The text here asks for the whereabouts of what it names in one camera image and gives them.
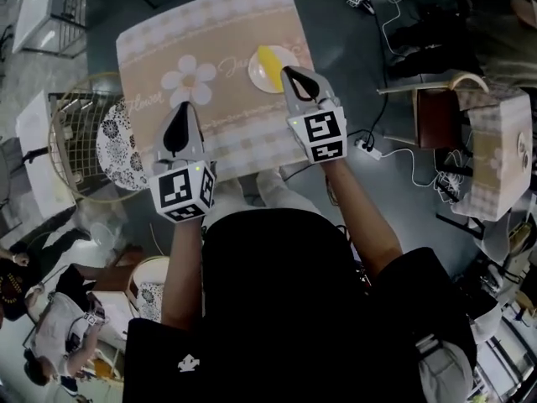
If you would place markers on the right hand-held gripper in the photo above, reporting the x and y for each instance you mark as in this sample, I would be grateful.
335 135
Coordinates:
321 132

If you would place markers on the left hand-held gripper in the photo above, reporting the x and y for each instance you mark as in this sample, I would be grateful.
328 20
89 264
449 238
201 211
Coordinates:
180 191

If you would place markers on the yellow corn cob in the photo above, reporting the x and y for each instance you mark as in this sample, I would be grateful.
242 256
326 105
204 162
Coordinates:
269 63

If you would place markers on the white plate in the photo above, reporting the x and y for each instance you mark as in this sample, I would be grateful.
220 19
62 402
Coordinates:
258 76

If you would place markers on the person's left forearm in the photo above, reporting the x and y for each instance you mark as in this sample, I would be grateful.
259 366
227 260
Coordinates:
182 275

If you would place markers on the person's right forearm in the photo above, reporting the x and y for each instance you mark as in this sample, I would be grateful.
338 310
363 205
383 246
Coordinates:
361 216

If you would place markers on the black white floral cushion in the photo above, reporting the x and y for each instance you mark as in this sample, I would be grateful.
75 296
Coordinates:
117 149
151 302

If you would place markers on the white power strip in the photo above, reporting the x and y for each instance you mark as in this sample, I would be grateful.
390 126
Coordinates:
369 149

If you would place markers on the beige flower tablecloth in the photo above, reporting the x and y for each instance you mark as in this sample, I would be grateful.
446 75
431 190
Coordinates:
495 158
235 32

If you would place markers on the spare hand-held gripper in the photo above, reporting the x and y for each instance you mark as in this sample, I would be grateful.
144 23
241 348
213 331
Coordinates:
358 1

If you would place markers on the person's white trousers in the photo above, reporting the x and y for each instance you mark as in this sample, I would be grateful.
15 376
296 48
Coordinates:
272 191

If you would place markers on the brown wooden chair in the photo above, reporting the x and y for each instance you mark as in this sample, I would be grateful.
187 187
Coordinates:
436 116

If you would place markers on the light wooden chair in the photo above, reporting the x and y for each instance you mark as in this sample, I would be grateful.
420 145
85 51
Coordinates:
147 267

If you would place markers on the white board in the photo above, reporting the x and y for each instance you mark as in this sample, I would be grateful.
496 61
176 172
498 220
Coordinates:
42 158

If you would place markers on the person's black shirt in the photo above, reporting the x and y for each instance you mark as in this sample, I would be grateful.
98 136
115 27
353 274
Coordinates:
285 309

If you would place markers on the white metal-frame table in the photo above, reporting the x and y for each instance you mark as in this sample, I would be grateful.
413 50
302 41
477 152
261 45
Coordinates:
40 11

